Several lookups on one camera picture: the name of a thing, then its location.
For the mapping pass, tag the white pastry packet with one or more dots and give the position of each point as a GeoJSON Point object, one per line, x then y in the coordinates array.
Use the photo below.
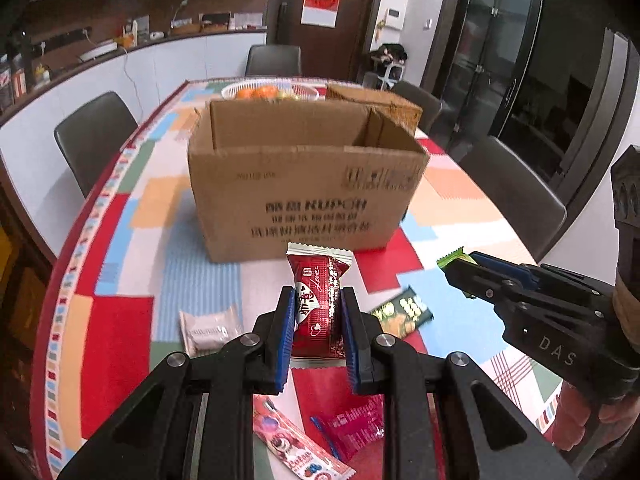
{"type": "Point", "coordinates": [208, 333]}

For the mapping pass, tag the green biscuit snack pack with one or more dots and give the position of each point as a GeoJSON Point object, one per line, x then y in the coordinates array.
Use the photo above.
{"type": "Point", "coordinates": [403, 314]}

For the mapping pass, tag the red love snack pack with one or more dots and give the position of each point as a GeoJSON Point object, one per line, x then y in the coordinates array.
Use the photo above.
{"type": "Point", "coordinates": [317, 275]}

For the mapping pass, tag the dark brown door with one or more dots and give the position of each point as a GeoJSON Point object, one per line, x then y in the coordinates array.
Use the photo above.
{"type": "Point", "coordinates": [332, 35]}

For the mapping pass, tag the dark chair far end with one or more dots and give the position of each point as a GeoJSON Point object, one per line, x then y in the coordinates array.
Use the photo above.
{"type": "Point", "coordinates": [274, 60]}

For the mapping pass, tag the brown cardboard box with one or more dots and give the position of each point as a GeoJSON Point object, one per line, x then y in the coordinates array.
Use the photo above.
{"type": "Point", "coordinates": [329, 173]}

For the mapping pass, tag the white wall intercom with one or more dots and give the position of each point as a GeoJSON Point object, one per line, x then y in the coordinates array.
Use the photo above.
{"type": "Point", "coordinates": [393, 19]}

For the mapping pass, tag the dark chair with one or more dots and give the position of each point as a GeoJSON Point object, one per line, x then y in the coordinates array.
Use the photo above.
{"type": "Point", "coordinates": [524, 199]}
{"type": "Point", "coordinates": [90, 137]}
{"type": "Point", "coordinates": [431, 106]}

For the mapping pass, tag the colourful patchwork tablecloth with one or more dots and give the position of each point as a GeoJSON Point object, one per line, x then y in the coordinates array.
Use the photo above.
{"type": "Point", "coordinates": [135, 259]}

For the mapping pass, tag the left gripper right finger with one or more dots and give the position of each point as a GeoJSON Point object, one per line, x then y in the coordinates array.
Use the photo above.
{"type": "Point", "coordinates": [350, 317]}

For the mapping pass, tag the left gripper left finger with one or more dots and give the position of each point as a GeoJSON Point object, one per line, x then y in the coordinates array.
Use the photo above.
{"type": "Point", "coordinates": [284, 329]}

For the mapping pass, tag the woven wicker basket box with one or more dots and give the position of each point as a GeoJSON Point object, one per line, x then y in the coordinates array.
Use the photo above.
{"type": "Point", "coordinates": [396, 107]}

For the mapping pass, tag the dark chair right near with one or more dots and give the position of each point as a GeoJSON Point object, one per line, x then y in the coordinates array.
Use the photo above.
{"type": "Point", "coordinates": [524, 199]}

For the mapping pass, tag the white fruit basket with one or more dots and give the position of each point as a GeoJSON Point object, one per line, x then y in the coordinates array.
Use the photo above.
{"type": "Point", "coordinates": [270, 89]}

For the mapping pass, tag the dark chair right far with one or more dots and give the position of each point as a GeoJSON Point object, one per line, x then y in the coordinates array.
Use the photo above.
{"type": "Point", "coordinates": [431, 106]}

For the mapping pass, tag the green candy wrapper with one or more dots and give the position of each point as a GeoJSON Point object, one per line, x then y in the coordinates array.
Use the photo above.
{"type": "Point", "coordinates": [452, 259]}

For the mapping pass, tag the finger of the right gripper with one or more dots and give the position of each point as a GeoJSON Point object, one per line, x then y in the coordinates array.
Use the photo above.
{"type": "Point", "coordinates": [512, 271]}
{"type": "Point", "coordinates": [477, 281]}

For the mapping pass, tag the magenta snack packet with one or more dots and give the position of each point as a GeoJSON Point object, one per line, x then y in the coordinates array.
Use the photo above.
{"type": "Point", "coordinates": [353, 429]}

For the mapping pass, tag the dark chair left side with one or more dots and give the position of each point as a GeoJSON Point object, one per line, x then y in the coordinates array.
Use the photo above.
{"type": "Point", "coordinates": [90, 137]}

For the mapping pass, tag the glass door cabinet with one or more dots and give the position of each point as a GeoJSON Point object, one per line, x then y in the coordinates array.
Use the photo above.
{"type": "Point", "coordinates": [485, 60]}

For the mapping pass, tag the white shoe rack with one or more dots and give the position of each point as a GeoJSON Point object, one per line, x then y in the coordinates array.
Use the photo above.
{"type": "Point", "coordinates": [384, 67]}

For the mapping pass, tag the pink snack bar wrapper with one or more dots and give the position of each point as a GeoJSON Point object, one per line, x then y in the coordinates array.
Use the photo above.
{"type": "Point", "coordinates": [295, 450]}

